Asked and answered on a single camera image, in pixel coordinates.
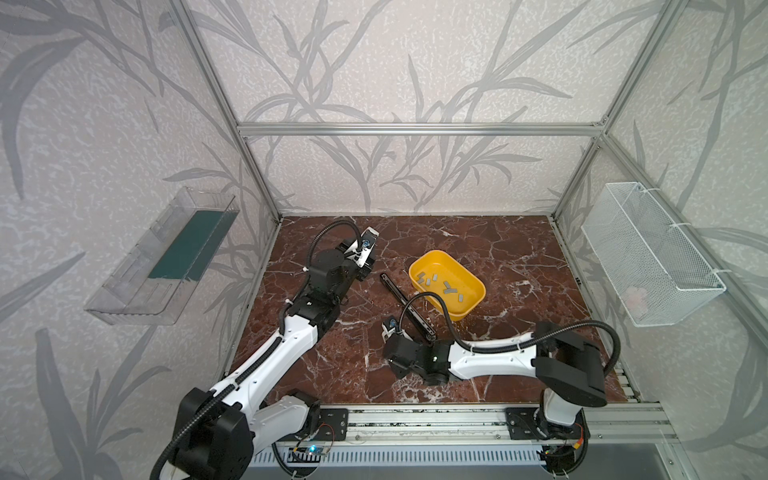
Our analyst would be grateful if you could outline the yellow plastic tray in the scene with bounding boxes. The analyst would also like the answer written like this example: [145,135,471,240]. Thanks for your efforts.
[408,250,486,322]

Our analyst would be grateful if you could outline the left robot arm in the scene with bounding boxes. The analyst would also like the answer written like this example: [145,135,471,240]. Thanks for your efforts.
[149,228,379,479]

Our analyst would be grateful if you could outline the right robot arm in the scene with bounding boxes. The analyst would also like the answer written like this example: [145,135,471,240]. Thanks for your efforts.
[382,319,622,448]

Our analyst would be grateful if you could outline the staple strips in tray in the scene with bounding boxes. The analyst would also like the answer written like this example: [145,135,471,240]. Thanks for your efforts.
[416,272,465,303]

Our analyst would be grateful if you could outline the green circuit board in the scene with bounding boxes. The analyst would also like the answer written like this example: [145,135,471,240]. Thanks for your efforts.
[288,444,332,464]

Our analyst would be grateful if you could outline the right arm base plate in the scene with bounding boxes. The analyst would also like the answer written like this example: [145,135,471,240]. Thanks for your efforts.
[504,406,551,441]

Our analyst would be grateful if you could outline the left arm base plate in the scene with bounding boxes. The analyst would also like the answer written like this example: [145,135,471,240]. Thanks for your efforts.
[307,407,350,442]

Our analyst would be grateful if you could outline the clear plastic wall shelf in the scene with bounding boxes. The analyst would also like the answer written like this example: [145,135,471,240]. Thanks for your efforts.
[84,187,240,326]

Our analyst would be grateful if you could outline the aluminium front rail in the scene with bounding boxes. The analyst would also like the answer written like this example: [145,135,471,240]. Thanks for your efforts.
[318,403,679,448]

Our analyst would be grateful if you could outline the white wire basket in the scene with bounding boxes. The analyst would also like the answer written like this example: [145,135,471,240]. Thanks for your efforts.
[582,182,727,327]

